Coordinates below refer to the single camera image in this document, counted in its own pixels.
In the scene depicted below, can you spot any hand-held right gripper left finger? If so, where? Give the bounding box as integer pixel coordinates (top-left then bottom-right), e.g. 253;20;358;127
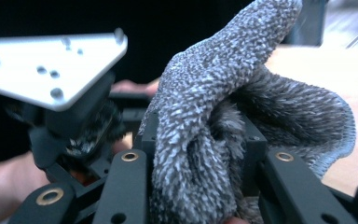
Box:
133;111;161;198

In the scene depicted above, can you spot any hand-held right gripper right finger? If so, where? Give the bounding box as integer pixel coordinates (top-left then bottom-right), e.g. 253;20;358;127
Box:
240;114;268;198

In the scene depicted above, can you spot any grey fluffy cloth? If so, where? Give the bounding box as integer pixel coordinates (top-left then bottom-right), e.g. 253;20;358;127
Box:
138;0;357;224

